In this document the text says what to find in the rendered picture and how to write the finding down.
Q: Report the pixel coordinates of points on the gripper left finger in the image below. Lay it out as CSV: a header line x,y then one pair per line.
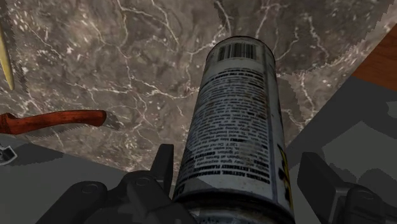
x,y
136,192

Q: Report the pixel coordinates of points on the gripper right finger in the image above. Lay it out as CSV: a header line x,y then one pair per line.
x,y
338,192

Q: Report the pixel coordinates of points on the white spray can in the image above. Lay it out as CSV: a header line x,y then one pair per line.
x,y
235,133

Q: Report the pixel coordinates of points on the small grey metal object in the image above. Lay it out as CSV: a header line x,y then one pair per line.
x,y
6,153

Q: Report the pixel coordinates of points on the yellow pointed stick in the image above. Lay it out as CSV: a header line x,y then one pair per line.
x,y
5,60

